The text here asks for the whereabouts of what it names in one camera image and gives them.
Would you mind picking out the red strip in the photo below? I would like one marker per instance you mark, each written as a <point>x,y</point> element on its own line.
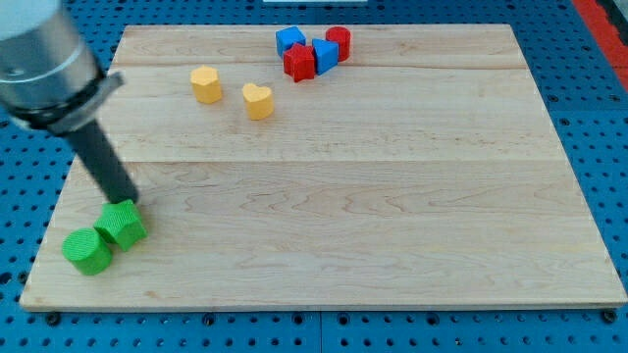
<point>602,22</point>

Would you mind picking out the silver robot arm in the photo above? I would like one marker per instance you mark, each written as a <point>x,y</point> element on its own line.
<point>51,80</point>

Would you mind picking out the yellow heart block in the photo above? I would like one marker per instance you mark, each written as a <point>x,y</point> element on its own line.
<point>258,100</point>

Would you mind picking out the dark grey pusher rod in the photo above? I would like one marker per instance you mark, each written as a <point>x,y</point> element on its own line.
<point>103,164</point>

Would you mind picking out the green cylinder block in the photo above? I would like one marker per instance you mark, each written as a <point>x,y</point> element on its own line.
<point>86,250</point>

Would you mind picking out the blue triangle block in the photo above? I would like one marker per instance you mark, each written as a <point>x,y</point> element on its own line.
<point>326,55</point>

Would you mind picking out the blue cube block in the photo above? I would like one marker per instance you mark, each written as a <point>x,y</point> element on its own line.
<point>287,37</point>

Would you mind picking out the yellow hexagon block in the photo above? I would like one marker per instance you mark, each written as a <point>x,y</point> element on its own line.
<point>206,85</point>

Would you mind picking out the red star block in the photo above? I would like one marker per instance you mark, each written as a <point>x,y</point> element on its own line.
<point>299,62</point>

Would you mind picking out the light wooden board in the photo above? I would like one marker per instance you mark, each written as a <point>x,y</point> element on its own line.
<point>422,174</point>

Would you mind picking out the red cylinder block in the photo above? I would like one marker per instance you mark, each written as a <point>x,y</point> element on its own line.
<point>341,35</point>

